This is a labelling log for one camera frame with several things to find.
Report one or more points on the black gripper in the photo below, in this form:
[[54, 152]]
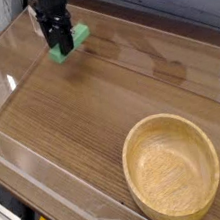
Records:
[[52, 14]]

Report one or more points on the green rectangular block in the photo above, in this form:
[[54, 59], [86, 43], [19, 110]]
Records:
[[79, 33]]

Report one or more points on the clear acrylic enclosure wall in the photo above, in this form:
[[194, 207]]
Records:
[[63, 126]]

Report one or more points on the brown wooden bowl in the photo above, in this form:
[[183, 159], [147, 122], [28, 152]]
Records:
[[171, 168]]

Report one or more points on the clear acrylic corner bracket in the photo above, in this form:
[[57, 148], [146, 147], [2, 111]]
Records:
[[35, 23]]

